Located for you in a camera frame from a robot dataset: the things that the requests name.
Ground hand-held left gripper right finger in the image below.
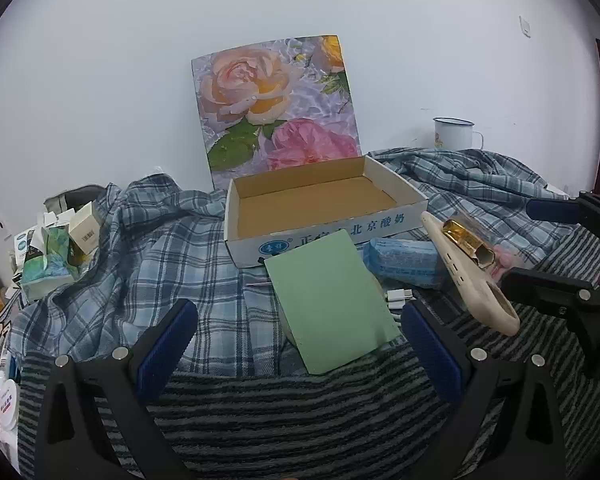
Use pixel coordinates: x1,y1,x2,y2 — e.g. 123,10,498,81
401,300,568,480

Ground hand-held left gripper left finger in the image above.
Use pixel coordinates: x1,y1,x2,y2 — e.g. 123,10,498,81
34,299,201,480

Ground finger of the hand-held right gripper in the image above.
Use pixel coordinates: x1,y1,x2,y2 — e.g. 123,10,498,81
527,191,600,226
502,266,600,320

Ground white bunny hair tie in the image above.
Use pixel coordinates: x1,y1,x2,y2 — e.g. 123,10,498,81
492,246,520,273

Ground white charging cable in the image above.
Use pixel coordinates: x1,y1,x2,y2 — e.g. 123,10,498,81
386,287,411,313

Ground beige phone case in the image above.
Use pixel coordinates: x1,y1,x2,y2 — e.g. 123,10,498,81
421,211,521,337

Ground small orange gold box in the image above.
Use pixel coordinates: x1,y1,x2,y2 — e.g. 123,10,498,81
442,217,496,267

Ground blue tissue pack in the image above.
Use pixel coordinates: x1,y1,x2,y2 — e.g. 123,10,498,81
362,237,451,290

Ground white cardboard tray box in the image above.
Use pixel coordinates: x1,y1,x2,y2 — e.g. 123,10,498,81
224,155,429,269

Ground blue plaid blanket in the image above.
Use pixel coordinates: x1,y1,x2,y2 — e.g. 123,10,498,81
7,147,588,378

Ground white enamel mug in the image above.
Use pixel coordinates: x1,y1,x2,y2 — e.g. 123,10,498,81
433,117,486,151

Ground grey striped blanket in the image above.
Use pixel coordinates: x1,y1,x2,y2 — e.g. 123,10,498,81
17,225,600,480

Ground green tissue box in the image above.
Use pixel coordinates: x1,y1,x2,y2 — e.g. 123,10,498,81
20,225,81,303

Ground small cream carton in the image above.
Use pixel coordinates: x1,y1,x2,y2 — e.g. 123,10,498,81
67,201,102,266

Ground white round jar lid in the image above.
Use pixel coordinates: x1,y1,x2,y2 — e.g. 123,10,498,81
0,380,21,431

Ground grey bag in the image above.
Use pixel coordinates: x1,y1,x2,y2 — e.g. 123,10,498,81
42,185,110,221

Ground white blue carton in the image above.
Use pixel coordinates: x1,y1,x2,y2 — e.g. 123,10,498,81
12,227,37,273

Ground rose print board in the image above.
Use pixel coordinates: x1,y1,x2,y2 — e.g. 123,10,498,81
191,35,363,191

